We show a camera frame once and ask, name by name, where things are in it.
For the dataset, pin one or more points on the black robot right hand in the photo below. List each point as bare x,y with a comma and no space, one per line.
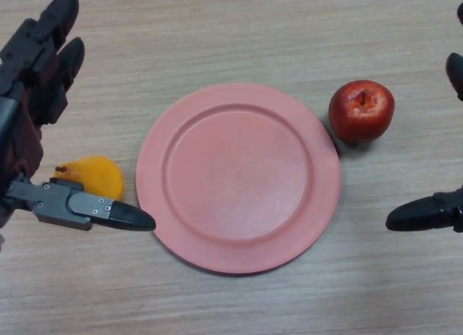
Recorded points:
419,213

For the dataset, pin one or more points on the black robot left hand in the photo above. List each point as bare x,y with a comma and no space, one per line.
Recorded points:
21,132

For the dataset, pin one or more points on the red apple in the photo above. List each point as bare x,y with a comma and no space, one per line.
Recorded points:
361,114

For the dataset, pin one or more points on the pink round plate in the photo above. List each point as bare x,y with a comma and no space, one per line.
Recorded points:
238,179

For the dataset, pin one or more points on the yellow pear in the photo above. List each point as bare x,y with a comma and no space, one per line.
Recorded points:
101,172

